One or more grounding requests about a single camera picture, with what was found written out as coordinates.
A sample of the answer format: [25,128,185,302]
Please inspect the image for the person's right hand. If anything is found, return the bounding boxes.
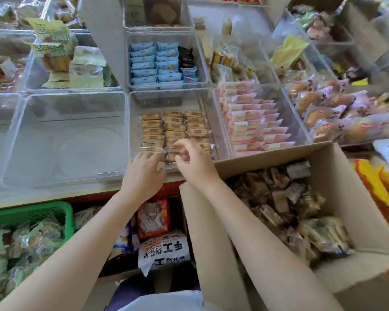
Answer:
[174,138,220,191]

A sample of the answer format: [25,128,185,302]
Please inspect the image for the person's left hand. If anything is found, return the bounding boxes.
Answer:
[121,151,168,202]

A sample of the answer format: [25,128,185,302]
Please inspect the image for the single clear-wrapped biscuit packet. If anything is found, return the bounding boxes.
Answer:
[160,146,183,164]

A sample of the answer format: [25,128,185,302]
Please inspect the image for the person's left forearm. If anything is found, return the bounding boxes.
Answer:
[0,190,164,311]

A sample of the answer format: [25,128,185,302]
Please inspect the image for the person's right forearm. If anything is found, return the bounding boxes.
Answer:
[198,178,344,311]

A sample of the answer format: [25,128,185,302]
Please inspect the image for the rows of brown biscuit packets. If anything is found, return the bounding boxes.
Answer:
[139,110,216,163]

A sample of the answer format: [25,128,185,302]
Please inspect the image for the clear bin with brown biscuits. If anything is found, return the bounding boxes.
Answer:
[128,88,231,173]

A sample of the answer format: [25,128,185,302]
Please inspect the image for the red snack bag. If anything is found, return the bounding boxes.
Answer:
[137,199,171,240]

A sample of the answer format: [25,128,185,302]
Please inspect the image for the rows of pink snack packets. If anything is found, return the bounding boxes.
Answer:
[216,80,295,153]

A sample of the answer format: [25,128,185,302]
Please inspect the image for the blue white snack bag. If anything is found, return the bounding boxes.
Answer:
[110,220,140,260]

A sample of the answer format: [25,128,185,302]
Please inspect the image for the large empty clear bin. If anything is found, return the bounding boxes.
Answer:
[3,91,131,189]

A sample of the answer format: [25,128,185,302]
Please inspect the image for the rows of blue snack packets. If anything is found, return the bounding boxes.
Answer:
[130,41,199,85]

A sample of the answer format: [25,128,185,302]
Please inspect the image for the black snack packets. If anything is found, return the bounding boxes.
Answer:
[178,46,196,70]

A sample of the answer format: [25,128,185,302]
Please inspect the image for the white bag with black print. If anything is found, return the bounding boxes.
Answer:
[137,231,191,278]

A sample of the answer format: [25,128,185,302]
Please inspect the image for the pile of yellow cake packets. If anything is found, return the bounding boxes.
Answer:
[200,35,258,82]

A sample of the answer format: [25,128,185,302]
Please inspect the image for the brown cardboard box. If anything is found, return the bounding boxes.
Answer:
[179,142,389,311]

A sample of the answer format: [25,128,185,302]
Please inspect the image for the clear bin with pink packets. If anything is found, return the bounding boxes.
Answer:
[212,81,313,158]

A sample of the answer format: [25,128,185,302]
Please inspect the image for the clear bin with blue packets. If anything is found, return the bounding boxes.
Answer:
[126,32,210,92]

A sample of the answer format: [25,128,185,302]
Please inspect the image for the pile of green cake packets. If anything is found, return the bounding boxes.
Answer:
[27,19,113,89]

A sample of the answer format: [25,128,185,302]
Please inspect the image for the clear bin with yellow cakes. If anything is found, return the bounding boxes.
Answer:
[197,32,280,86]

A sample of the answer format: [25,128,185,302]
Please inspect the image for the pile of clear-wrapped brown snacks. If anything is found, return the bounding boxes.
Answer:
[228,161,352,266]

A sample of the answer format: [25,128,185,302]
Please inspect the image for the clear bin with bread packets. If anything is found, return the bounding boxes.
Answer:
[281,74,389,147]

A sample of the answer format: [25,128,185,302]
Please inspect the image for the green plastic basket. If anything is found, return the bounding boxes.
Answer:
[0,201,75,245]

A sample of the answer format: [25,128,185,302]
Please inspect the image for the clear bin with dark cookies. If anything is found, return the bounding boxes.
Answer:
[121,0,195,32]

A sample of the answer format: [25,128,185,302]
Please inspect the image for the person's grey purple clothing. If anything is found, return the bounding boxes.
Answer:
[105,278,216,311]

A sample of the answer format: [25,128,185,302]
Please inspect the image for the yellow green plastic bag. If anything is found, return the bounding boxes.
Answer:
[271,35,310,69]

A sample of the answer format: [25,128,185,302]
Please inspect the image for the clear bin with green packets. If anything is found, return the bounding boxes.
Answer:
[24,30,122,93]

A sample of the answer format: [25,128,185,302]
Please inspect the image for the pile of pink bread packets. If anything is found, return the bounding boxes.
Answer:
[287,76,389,144]

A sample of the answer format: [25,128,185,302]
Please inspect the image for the pile of green white packets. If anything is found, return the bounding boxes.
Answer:
[0,215,67,308]

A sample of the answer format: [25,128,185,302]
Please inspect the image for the clear bin with mixed packets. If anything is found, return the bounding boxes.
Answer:
[0,30,37,94]

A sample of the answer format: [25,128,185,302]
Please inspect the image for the yellow red snack bags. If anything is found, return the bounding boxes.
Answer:
[353,159,389,228]

